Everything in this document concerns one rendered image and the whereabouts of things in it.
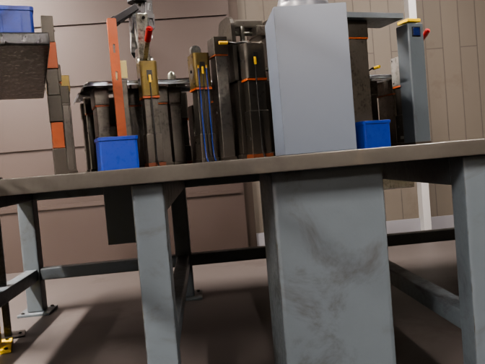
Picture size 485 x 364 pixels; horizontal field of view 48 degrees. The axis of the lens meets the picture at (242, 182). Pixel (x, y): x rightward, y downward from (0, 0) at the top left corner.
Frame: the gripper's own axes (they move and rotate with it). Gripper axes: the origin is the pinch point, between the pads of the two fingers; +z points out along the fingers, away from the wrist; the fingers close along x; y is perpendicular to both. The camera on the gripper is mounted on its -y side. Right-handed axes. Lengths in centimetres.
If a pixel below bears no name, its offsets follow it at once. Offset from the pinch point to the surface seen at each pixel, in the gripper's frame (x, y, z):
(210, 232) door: 196, 84, 94
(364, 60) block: -37, 72, 10
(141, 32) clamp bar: -16.4, -0.5, -3.9
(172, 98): -2.4, 11.9, 16.8
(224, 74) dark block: -24.5, 24.7, 12.1
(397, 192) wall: 157, 229, 76
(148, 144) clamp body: -19.4, -2.0, 33.8
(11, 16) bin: -41, -40, -1
